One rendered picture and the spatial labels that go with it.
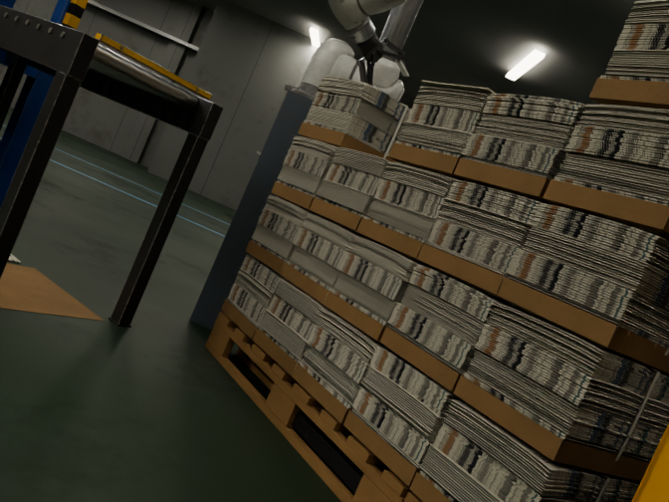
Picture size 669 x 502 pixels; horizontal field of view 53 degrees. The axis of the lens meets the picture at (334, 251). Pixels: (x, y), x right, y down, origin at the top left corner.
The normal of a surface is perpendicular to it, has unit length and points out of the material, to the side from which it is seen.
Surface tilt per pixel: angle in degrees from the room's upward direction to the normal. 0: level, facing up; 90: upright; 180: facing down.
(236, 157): 90
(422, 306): 89
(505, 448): 90
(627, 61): 90
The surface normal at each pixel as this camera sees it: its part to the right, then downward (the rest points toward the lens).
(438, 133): -0.77, -0.31
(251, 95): -0.01, 0.05
